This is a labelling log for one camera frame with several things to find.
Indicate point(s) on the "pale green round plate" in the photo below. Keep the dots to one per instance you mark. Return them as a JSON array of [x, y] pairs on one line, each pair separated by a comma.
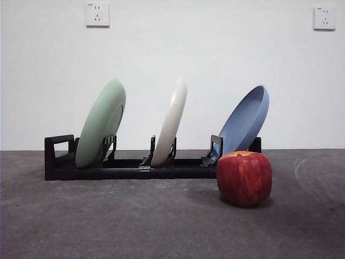
[[99, 121]]

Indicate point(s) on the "white wall socket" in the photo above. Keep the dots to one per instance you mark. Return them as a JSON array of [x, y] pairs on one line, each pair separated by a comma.
[[324, 18], [97, 14]]

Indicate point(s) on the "black plate rack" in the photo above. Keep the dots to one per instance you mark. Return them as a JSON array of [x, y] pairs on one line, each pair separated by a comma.
[[121, 172]]

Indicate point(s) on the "blue round plate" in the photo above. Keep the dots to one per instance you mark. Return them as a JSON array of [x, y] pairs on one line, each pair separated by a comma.
[[244, 124]]

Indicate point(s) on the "red apple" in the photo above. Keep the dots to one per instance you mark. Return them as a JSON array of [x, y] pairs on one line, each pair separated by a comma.
[[244, 179]]

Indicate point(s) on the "white round plate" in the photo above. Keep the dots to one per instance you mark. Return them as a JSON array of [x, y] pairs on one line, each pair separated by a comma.
[[171, 124]]

